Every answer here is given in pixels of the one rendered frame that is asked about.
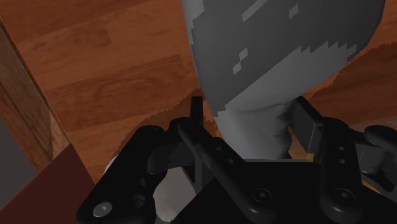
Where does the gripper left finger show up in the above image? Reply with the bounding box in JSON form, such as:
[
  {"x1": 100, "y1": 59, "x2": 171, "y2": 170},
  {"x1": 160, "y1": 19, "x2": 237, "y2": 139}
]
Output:
[{"x1": 75, "y1": 95, "x2": 278, "y2": 224}]

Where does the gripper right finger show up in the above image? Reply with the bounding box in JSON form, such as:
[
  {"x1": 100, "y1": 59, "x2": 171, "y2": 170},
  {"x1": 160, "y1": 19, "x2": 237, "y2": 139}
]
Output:
[{"x1": 289, "y1": 95, "x2": 397, "y2": 224}]

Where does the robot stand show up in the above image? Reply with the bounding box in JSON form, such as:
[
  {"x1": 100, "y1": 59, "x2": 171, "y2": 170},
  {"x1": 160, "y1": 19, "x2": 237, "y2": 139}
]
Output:
[{"x1": 0, "y1": 143, "x2": 96, "y2": 224}]

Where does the brown wooden furniture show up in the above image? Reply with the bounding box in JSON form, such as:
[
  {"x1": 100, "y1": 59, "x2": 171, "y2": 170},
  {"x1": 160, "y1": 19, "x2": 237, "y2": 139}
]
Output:
[{"x1": 0, "y1": 18, "x2": 71, "y2": 173}]

